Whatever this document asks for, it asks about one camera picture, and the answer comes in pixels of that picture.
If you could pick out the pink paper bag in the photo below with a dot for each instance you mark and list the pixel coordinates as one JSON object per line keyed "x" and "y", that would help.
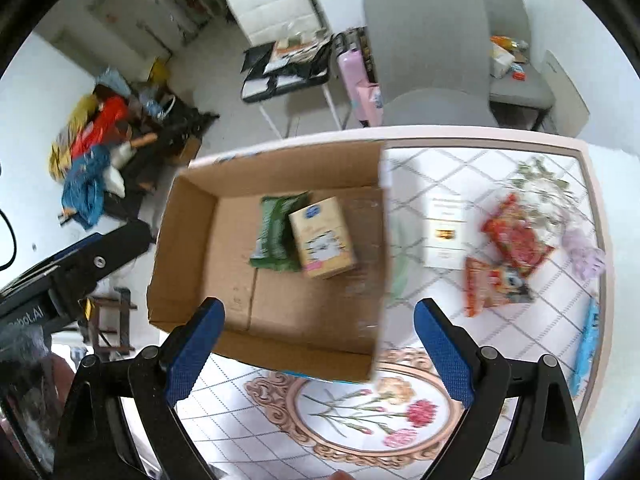
{"x": 370, "y": 104}

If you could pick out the brown cardboard box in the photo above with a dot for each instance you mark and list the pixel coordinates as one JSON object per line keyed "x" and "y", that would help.
{"x": 324, "y": 328}

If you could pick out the lilac cloth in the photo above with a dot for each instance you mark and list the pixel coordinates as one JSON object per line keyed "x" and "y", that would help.
{"x": 587, "y": 260}

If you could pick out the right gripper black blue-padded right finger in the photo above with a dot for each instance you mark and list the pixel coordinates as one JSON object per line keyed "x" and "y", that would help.
{"x": 543, "y": 441}

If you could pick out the grey chair far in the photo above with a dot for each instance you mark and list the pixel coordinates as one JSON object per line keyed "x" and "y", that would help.
{"x": 514, "y": 80}

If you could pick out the pile of clothes and bags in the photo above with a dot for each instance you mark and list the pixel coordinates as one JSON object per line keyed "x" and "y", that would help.
{"x": 118, "y": 140}

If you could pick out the grey chair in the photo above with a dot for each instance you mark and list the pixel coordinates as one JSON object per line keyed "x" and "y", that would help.
{"x": 514, "y": 80}
{"x": 432, "y": 60}

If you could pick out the white chair with clutter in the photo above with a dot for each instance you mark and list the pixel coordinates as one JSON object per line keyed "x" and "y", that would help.
{"x": 289, "y": 51}

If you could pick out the pink suitcase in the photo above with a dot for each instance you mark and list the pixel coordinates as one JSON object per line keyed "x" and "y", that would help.
{"x": 352, "y": 70}

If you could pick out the orange cartoon snack bag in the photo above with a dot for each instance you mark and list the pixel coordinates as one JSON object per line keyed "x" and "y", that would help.
{"x": 489, "y": 286}

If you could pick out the green snack packet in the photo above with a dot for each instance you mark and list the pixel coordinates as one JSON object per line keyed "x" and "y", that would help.
{"x": 275, "y": 247}

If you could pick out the white cigarette carton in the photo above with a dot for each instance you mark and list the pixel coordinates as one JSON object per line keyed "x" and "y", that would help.
{"x": 445, "y": 228}

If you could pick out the blue Nestle milk powder sachet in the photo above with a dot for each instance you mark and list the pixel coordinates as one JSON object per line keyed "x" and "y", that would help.
{"x": 587, "y": 346}

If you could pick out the items on far chair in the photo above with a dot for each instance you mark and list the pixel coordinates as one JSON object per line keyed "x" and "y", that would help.
{"x": 508, "y": 57}

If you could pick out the grey chair near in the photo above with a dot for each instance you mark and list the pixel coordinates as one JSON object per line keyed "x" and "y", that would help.
{"x": 432, "y": 60}

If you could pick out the beige flat board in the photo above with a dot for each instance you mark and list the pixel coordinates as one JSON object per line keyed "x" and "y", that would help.
{"x": 569, "y": 113}

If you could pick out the beige tissue pack with bear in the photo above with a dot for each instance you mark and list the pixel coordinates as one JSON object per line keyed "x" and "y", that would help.
{"x": 322, "y": 240}

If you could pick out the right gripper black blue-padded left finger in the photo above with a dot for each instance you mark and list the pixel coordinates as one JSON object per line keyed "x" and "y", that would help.
{"x": 94, "y": 440}

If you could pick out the red snack bag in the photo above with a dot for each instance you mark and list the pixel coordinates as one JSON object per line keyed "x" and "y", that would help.
{"x": 515, "y": 238}

